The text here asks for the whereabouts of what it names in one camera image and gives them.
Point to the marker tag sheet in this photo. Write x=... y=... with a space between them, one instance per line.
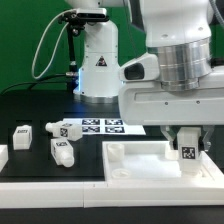
x=106 y=126

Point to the white square tabletop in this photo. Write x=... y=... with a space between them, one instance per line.
x=151 y=161

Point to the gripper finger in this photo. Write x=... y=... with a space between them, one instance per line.
x=208 y=132
x=170 y=135

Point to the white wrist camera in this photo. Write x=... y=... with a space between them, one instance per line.
x=143 y=70

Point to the white left fence piece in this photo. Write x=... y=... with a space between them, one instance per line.
x=3 y=156

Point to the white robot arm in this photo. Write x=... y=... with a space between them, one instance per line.
x=174 y=85

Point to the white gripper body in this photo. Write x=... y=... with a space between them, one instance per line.
x=145 y=103

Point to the white front fence bar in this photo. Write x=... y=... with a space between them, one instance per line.
x=118 y=194

